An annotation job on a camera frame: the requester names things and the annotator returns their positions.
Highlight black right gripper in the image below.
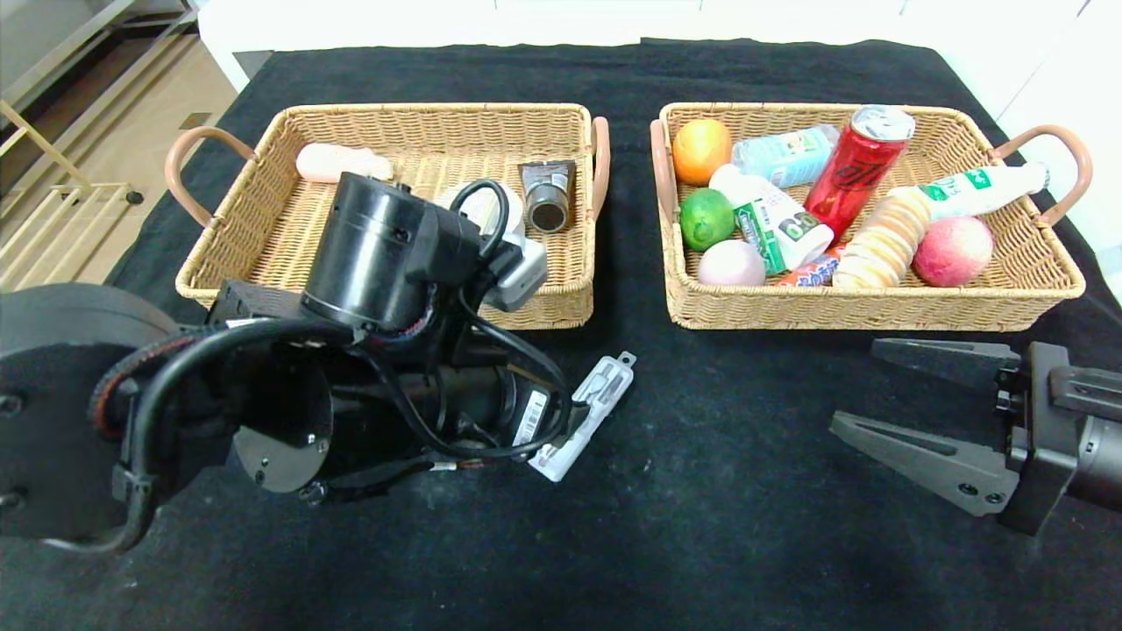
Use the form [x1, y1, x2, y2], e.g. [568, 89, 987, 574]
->
[828, 337, 1122, 537]

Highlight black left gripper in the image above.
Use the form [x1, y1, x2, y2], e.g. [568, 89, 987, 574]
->
[438, 364, 593, 463]

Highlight clear plastic compass case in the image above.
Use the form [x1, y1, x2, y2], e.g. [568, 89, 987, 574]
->
[529, 351, 637, 484]

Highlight white yogurt bottle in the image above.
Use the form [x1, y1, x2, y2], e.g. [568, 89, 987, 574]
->
[708, 165, 834, 272]

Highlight red soda can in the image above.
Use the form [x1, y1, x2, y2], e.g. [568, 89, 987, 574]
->
[804, 106, 916, 242]

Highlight green chewing gum pack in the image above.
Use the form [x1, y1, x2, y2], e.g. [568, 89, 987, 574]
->
[733, 195, 788, 273]

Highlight red peach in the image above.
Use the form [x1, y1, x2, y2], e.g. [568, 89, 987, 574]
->
[912, 216, 994, 289]

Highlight striped bread roll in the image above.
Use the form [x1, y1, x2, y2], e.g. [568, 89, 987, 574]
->
[831, 187, 930, 291]

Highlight orange wrapped sausage snack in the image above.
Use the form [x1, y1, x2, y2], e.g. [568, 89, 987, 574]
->
[776, 245, 847, 289]

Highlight black table cloth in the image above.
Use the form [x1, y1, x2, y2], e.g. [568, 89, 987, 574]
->
[0, 39, 1122, 631]

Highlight pale pink round fruit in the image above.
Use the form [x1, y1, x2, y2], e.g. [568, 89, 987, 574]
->
[697, 239, 768, 288]

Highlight white milk bottle green label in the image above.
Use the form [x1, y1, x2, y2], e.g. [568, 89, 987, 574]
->
[916, 163, 1049, 220]

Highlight dark grey cosmetic tube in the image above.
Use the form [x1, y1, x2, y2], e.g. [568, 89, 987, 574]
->
[517, 160, 578, 234]

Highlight white tape roll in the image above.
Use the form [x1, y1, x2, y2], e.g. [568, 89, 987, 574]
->
[436, 180, 527, 239]

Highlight green lime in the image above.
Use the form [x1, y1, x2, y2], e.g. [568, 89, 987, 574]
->
[678, 187, 736, 252]

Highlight orange fruit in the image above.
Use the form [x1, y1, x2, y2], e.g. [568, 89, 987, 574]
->
[671, 119, 733, 188]

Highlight clear water bottle blue label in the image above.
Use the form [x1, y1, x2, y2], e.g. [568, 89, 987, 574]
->
[732, 127, 838, 189]

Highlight pink lotion bottle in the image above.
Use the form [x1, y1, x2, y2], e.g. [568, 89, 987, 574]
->
[296, 144, 394, 184]

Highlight white table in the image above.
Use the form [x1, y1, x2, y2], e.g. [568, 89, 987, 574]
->
[197, 0, 943, 96]

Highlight beige wooden rolling rack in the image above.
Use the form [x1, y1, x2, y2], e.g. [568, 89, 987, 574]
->
[0, 99, 148, 292]

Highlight rectangular wicker basket brown handles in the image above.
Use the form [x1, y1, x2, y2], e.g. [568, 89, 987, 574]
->
[650, 103, 1093, 332]
[167, 104, 612, 332]

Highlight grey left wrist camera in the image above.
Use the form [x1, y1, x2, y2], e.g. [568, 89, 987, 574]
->
[485, 235, 550, 313]

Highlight black left camera cable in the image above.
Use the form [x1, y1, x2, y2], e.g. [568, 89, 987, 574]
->
[53, 178, 575, 555]

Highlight grey metal shelf frame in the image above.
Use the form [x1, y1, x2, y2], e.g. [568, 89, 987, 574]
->
[0, 0, 202, 132]

